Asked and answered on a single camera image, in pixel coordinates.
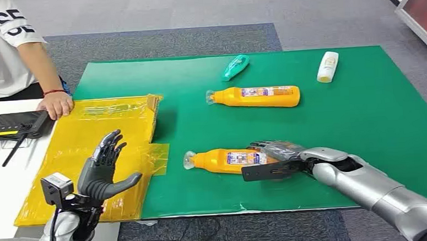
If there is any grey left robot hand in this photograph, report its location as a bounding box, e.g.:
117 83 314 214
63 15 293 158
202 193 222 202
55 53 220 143
74 128 144 205

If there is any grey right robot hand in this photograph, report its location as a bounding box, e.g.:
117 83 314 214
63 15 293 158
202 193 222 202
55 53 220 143
239 138 314 183

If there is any person's hand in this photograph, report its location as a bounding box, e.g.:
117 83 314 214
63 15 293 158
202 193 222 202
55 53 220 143
35 90 76 121

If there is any orange detergent bottle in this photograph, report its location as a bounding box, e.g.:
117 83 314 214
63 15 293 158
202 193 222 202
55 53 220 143
205 83 301 113
182 145 281 178

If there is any teal plastic bottle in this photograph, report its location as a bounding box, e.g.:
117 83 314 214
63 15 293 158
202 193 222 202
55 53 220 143
220 54 252 83

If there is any white plastic bottle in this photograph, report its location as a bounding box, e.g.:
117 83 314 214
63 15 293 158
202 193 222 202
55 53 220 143
315 50 340 84

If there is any yellow plastic film bag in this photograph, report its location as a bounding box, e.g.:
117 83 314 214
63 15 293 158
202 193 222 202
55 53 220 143
7 93 174 228

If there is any black remote controller with antennas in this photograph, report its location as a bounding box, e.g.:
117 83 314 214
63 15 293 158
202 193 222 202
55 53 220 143
0 110 57 168

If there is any green mat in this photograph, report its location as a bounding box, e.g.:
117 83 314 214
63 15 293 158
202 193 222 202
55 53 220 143
71 43 427 223

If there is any red bracelet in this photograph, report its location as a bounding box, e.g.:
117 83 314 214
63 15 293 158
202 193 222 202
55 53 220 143
42 88 67 97

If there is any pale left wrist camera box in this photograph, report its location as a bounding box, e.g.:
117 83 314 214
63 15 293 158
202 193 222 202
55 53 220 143
40 172 75 207

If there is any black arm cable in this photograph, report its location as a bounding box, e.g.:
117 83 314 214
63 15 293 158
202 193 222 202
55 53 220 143
48 208 61 241

